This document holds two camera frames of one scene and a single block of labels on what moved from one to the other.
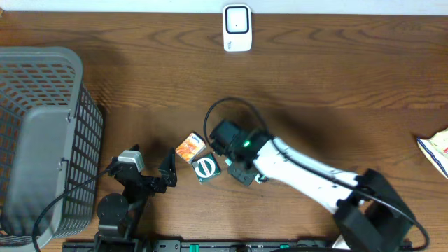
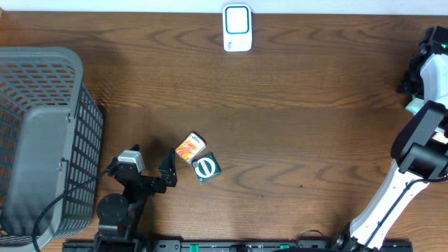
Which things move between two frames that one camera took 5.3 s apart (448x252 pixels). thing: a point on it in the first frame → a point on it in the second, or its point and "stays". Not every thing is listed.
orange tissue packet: [192, 145] stays
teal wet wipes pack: [244, 176] → [414, 106]
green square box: [206, 167] stays
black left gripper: [168, 172] stays
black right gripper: [234, 164] → [404, 86]
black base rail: [179, 246] stays
